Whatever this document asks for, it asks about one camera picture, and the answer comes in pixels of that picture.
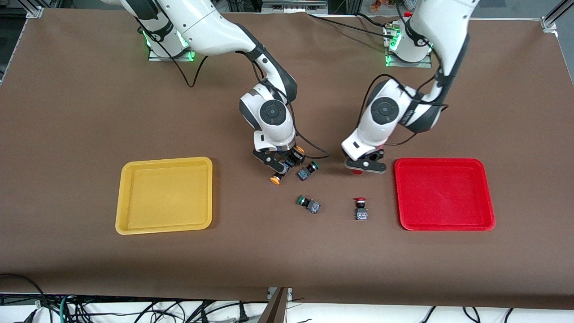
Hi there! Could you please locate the black floor cable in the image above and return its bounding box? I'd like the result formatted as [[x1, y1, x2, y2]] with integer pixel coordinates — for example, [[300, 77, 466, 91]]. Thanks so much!
[[0, 273, 45, 310], [135, 300, 252, 323], [422, 306, 516, 323]]

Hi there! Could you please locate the green push button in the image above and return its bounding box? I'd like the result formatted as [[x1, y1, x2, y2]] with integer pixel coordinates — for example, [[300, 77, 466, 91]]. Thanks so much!
[[296, 195, 321, 214], [296, 161, 320, 182]]

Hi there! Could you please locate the aluminium frame rail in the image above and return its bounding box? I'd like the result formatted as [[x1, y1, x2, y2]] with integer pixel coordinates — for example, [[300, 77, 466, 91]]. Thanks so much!
[[540, 0, 574, 34]]

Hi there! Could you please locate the brown table leg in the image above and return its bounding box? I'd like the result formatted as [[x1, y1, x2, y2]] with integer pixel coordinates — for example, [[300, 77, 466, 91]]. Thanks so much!
[[258, 287, 288, 323]]

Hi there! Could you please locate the brown table cover sheet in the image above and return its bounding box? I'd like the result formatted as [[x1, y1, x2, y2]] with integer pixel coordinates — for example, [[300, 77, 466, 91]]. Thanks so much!
[[0, 8, 574, 310]]

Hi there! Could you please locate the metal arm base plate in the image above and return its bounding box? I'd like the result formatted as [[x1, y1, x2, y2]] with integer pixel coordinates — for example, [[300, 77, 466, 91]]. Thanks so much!
[[148, 45, 196, 62], [383, 25, 433, 68]]

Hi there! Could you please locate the white table edge bracket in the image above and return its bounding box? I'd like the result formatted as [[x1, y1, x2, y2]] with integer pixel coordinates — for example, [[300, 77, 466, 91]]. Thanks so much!
[[268, 287, 293, 302]]

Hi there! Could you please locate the black cable behind arms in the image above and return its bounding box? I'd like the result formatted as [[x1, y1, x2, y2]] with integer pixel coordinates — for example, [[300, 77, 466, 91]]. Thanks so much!
[[309, 13, 388, 39]]

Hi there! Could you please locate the yellow plastic tray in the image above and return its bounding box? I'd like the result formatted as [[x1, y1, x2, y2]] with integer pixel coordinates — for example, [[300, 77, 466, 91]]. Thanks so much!
[[115, 157, 213, 236]]

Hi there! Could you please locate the red plastic tray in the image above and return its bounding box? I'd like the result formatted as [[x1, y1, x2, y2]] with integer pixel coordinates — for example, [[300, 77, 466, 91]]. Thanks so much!
[[394, 157, 496, 231]]

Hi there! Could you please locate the grey equipment box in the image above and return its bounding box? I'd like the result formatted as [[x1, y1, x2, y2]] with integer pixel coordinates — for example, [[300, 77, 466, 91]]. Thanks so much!
[[262, 0, 329, 14]]

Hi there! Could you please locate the black arm base cable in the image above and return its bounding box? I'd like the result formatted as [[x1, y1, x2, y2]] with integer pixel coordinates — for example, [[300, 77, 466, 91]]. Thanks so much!
[[135, 16, 209, 88]]

